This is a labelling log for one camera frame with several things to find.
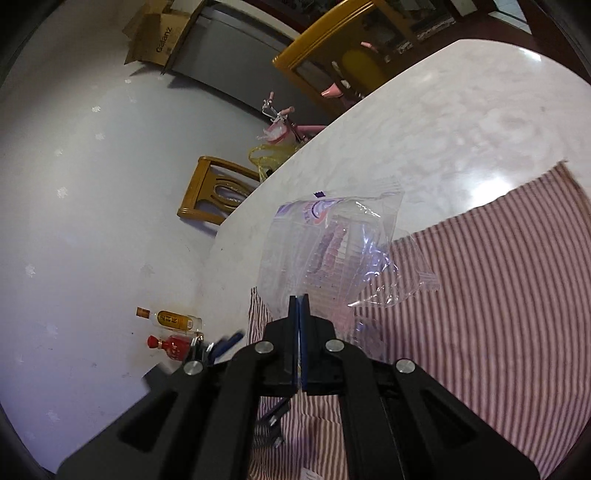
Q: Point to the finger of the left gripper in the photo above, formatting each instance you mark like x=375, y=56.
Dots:
x=216, y=350

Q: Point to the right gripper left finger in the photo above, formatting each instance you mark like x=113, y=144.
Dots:
x=204, y=421

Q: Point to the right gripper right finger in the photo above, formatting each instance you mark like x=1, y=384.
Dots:
x=398, y=422

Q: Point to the clear plastic bag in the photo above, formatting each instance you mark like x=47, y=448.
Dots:
x=344, y=251

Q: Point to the red ceramic liquor bottle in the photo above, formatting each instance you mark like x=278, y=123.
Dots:
x=174, y=346

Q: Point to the clear glass liquor bottle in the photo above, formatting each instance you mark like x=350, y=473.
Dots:
x=170, y=320

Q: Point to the red striped placemat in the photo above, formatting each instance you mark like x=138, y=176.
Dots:
x=507, y=331

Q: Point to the pink children bicycle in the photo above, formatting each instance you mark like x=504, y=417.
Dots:
x=283, y=128

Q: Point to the wooden chair far side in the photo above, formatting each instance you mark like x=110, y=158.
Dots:
x=355, y=44

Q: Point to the Galanz cardboard box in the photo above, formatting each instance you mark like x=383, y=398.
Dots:
x=157, y=31

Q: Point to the wooden chair by wall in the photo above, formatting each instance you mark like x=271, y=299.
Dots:
x=216, y=188

